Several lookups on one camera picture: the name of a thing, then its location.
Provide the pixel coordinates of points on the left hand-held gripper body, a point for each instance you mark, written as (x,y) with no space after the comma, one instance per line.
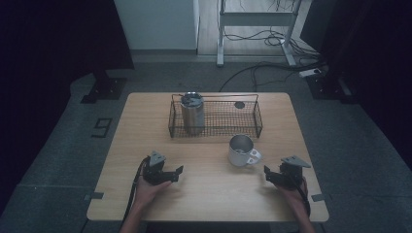
(154,170)

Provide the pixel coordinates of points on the steel tumbler with lid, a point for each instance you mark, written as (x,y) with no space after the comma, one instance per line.
(192,113)

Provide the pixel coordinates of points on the white power strip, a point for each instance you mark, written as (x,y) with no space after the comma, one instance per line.
(310,72)

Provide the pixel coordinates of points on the black stand base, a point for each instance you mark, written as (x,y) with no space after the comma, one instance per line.
(327,85)
(105,89)

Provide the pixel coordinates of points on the black round disc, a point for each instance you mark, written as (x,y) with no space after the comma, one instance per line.
(239,105)

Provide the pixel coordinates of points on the white desk frame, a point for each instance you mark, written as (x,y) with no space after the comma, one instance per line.
(256,19)

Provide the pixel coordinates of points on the white metal mug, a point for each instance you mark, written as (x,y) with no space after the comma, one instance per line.
(241,152)

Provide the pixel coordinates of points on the person's left hand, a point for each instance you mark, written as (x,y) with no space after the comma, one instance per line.
(147,194)

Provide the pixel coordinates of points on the person's right hand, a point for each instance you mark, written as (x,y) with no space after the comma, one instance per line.
(293,195)

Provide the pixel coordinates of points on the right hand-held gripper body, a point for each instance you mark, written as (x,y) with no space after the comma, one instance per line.
(293,173)

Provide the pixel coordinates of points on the black tape strip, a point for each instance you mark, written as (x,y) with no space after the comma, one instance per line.
(96,195)
(317,197)

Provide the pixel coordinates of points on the dark curtain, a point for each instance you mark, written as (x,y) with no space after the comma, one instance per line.
(372,64)
(48,81)

